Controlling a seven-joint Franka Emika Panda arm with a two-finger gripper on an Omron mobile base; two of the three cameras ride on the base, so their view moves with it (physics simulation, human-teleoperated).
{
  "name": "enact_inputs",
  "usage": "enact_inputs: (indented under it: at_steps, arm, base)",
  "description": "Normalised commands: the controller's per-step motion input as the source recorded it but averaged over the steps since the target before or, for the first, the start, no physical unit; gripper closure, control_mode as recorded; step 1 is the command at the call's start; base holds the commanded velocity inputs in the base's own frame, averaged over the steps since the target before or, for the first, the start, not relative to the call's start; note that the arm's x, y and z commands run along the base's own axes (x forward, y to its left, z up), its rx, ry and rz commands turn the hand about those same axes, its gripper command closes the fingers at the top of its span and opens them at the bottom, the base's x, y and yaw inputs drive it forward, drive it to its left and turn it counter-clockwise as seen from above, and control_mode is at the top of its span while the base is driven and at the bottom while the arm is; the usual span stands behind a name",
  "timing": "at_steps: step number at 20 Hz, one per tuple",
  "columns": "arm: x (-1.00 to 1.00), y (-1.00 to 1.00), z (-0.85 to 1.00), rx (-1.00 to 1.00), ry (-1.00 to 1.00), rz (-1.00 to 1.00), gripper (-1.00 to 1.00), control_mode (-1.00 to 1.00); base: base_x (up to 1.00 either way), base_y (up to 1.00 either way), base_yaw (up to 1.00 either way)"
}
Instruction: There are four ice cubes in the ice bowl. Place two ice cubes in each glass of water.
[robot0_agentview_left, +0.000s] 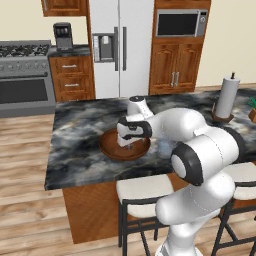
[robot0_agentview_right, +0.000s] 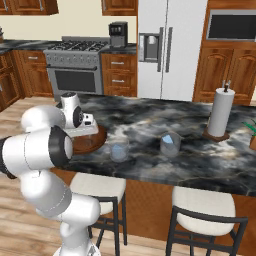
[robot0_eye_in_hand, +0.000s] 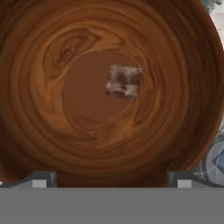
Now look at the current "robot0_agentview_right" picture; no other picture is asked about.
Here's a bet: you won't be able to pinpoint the black coffee machine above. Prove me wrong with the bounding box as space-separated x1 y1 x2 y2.
108 21 129 49

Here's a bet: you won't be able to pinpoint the white paper towel roll holder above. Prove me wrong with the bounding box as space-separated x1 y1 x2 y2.
202 80 236 143

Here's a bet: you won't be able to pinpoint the brown wooden wall cupboards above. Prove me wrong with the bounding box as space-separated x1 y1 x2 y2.
0 0 139 17

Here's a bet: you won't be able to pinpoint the brown wooden ice bowl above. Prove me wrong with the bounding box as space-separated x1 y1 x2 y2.
71 124 108 155

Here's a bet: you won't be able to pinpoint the brown wooden tall cupboard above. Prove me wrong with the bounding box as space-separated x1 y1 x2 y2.
192 0 256 107

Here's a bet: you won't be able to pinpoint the black stool with cream seat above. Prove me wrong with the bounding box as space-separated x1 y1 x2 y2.
69 172 129 256
165 185 249 256

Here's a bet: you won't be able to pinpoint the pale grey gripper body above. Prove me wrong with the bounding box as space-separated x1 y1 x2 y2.
66 123 100 139

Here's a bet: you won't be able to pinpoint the built-in microwave oven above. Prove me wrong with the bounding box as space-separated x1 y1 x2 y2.
205 9 256 42

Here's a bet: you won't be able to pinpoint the stainless steel range oven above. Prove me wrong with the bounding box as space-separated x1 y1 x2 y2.
43 35 109 102

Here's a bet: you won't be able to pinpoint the green potted plant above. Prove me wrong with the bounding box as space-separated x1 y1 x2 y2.
242 119 256 151

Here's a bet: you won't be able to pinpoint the white double-door fridge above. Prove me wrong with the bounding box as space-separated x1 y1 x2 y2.
136 0 209 103

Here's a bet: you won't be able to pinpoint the clear glass of water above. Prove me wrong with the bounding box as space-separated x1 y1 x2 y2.
109 137 130 163
159 131 182 158

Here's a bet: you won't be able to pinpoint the brown wooden base cupboards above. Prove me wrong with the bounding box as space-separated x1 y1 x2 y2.
0 49 138 113

